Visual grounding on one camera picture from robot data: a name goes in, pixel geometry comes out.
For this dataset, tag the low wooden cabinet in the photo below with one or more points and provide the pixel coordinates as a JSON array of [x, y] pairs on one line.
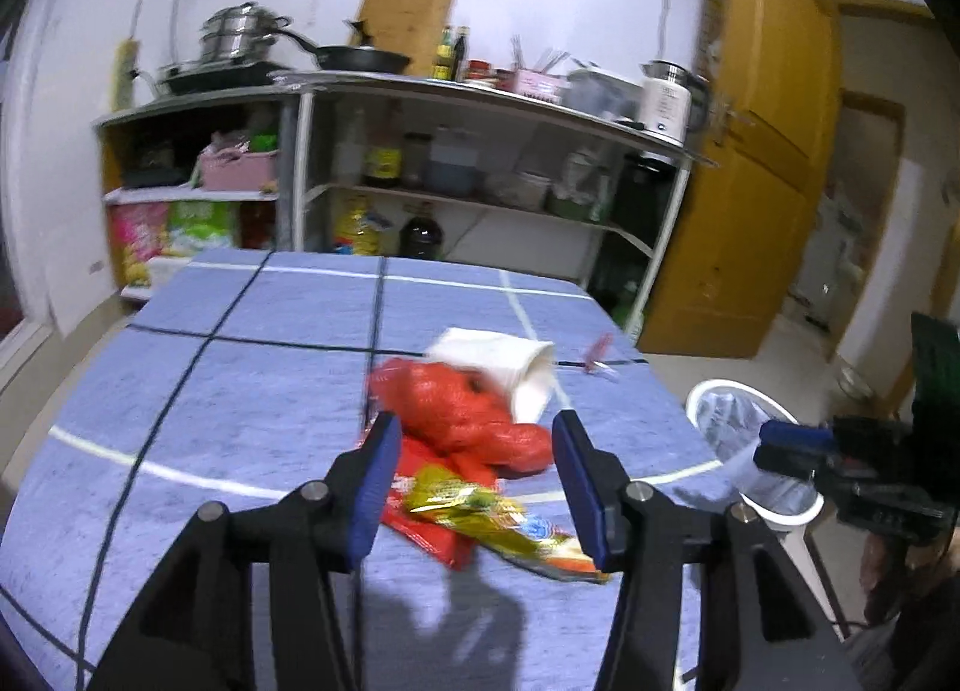
[[187, 109]]

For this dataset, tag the small pink wrapper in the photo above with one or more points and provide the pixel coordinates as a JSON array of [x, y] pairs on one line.
[[596, 355]]

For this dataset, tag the yellow snack wrapper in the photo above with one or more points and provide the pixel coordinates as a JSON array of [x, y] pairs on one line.
[[480, 503]]

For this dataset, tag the person's right forearm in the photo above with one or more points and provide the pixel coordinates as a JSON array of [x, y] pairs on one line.
[[892, 578]]

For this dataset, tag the white plastic tub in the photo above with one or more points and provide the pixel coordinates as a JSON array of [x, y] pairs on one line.
[[521, 190]]

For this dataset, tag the red snack wrapper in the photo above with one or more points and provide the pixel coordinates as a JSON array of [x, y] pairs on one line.
[[427, 527]]

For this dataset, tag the pink chopstick holder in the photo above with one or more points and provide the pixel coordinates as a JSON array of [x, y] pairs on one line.
[[541, 85]]

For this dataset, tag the red-lid jar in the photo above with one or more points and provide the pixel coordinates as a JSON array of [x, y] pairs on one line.
[[478, 72]]

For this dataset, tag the white round bin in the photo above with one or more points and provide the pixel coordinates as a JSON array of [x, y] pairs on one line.
[[701, 402]]

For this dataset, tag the steel steamer pot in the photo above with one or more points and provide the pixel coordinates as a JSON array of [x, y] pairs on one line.
[[236, 34]]

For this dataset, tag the bundle of chopsticks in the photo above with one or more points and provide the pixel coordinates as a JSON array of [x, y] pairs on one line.
[[540, 54]]

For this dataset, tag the white electric kettle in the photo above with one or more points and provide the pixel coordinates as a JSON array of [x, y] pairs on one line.
[[667, 109]]

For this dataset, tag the translucent plastic jug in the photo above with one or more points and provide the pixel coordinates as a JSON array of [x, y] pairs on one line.
[[454, 166]]

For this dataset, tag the large dark liquid bottle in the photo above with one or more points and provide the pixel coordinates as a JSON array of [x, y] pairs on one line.
[[420, 237]]

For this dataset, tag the black induction cooker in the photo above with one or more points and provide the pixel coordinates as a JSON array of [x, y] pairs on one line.
[[217, 76]]

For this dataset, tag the orange mesh bag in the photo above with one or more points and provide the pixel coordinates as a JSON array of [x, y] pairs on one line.
[[450, 413]]

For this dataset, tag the yellow-label sauce bottle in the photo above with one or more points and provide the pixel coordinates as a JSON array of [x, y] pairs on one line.
[[382, 158]]

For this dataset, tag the yellow power strip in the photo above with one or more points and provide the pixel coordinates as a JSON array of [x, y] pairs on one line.
[[126, 76]]

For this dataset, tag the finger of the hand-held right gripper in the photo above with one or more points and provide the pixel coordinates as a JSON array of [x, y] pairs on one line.
[[795, 436], [784, 464]]

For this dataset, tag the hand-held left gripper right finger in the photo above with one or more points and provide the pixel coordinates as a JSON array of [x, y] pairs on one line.
[[581, 492]]

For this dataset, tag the clear plastic bottle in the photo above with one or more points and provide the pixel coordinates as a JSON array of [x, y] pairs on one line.
[[349, 151]]

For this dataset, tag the blue checked tablecloth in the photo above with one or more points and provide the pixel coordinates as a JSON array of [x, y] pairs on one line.
[[262, 391]]

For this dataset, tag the yellow cooking oil bottle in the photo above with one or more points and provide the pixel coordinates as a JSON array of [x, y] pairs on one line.
[[360, 229]]

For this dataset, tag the black frying pan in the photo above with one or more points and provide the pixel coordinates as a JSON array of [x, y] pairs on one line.
[[360, 59]]

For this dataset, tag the wooden cutting board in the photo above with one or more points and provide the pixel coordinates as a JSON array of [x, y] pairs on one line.
[[405, 15]]

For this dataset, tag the clear lidded container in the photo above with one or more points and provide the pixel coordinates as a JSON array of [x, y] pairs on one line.
[[600, 94]]

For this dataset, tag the metal kitchen shelf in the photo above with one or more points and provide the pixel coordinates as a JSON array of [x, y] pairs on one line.
[[480, 94]]

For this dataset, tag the green and white bag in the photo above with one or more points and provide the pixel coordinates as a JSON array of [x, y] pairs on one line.
[[581, 184]]

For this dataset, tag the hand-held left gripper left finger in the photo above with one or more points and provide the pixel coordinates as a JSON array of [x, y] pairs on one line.
[[375, 492]]

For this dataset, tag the pink plastic basket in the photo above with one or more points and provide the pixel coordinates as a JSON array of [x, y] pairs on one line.
[[236, 169]]

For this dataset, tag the dark sauce bottle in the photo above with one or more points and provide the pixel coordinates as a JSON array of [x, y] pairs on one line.
[[460, 57]]

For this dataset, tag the green sauce bottle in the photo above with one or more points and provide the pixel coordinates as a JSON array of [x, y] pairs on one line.
[[444, 57]]

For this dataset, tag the white paper cup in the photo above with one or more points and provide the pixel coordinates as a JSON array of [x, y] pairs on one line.
[[495, 355]]

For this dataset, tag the white rim trash bin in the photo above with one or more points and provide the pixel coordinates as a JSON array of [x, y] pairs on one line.
[[731, 424]]

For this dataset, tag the yellow wooden door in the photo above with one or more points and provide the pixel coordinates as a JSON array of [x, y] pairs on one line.
[[750, 211]]

